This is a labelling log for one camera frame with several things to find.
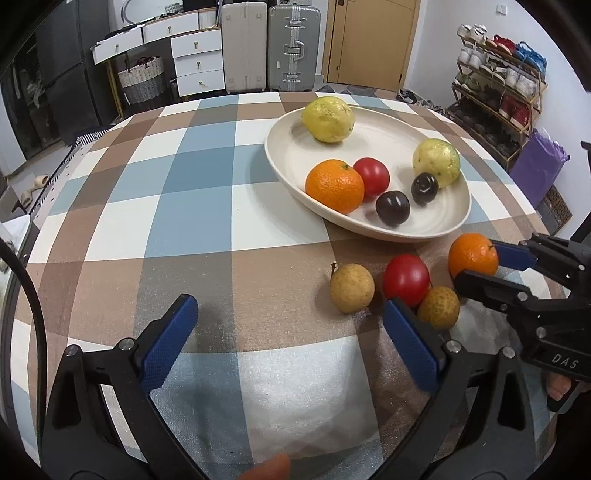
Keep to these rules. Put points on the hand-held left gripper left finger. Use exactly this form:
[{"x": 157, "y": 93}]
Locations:
[{"x": 168, "y": 344}]

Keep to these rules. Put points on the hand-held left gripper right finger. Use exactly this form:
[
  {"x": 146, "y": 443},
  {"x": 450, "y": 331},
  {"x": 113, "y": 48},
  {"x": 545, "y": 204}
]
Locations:
[{"x": 411, "y": 346}]

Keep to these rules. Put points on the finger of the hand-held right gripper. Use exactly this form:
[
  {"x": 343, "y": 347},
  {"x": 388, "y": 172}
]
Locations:
[
  {"x": 515, "y": 255},
  {"x": 489, "y": 288}
]

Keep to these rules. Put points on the orange mandarin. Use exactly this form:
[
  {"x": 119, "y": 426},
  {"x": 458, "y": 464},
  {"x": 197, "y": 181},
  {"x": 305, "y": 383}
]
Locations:
[
  {"x": 334, "y": 186},
  {"x": 473, "y": 255}
]

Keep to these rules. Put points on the brown longan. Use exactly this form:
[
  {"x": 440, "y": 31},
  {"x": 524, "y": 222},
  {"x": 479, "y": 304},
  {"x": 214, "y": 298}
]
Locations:
[
  {"x": 438, "y": 307},
  {"x": 352, "y": 288}
]

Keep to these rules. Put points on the red tomato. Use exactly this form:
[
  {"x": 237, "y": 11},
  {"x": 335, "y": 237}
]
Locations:
[
  {"x": 374, "y": 177},
  {"x": 405, "y": 279}
]

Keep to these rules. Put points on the dark purple plum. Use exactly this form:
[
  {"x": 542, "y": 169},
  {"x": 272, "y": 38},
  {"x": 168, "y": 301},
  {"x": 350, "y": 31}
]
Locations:
[
  {"x": 425, "y": 188},
  {"x": 392, "y": 208}
]

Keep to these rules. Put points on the yellow green guava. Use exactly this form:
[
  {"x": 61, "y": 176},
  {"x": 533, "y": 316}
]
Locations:
[
  {"x": 436, "y": 162},
  {"x": 328, "y": 119}
]

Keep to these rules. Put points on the cream round plate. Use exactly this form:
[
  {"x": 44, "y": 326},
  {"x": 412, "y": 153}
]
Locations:
[{"x": 392, "y": 138}]

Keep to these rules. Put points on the person's right hand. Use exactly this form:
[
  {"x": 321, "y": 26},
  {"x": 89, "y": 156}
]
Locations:
[{"x": 558, "y": 387}]

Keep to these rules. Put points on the person's left hand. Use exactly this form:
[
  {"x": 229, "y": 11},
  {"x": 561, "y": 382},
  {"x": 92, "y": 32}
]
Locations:
[{"x": 270, "y": 468}]

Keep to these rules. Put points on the brown doormat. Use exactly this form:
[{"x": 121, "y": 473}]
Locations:
[{"x": 556, "y": 210}]

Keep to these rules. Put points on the purple yoga mat bag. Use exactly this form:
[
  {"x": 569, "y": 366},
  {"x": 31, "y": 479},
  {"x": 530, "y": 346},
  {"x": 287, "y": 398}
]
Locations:
[{"x": 538, "y": 166}]

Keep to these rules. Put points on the checked tablecloth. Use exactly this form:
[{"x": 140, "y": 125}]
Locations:
[{"x": 184, "y": 207}]

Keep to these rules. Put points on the wooden shoe rack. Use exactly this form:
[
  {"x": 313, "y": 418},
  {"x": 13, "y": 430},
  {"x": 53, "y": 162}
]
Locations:
[{"x": 535, "y": 99}]

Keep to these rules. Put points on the rows of shoes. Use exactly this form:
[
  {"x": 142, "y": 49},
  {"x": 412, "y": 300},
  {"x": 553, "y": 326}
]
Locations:
[{"x": 512, "y": 78}]

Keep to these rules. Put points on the white topped side cabinet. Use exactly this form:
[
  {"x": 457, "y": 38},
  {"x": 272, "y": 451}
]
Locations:
[{"x": 14, "y": 230}]

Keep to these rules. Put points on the grey sneakers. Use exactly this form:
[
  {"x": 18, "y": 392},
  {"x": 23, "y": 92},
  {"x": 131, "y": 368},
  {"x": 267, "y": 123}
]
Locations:
[{"x": 407, "y": 95}]

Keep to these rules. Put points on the beige slippers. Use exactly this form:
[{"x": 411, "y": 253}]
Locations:
[{"x": 34, "y": 189}]

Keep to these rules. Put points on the white dotted rug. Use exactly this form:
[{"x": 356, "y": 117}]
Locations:
[{"x": 69, "y": 161}]

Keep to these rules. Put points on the wooden door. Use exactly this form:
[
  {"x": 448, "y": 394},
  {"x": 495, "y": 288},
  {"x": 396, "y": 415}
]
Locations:
[{"x": 369, "y": 41}]

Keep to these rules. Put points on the woven laundry basket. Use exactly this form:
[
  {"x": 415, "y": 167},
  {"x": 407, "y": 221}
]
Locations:
[{"x": 141, "y": 83}]

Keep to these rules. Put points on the black refrigerator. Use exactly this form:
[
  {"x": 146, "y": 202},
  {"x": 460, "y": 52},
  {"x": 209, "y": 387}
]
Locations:
[{"x": 78, "y": 78}]

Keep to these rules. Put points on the dark glass wardrobe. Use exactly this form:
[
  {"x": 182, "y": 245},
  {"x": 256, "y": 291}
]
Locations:
[{"x": 27, "y": 101}]

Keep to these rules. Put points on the white drawer cabinet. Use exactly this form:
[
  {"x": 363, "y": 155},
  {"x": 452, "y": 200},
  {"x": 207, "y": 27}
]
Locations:
[{"x": 198, "y": 62}]

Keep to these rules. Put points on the silver suitcase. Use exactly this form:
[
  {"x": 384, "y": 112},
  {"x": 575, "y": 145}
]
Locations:
[{"x": 291, "y": 46}]

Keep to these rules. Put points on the beige suitcase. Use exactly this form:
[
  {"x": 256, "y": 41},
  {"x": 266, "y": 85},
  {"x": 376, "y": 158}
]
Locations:
[{"x": 244, "y": 46}]

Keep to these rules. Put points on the white vanity desk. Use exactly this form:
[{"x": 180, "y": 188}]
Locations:
[{"x": 138, "y": 37}]

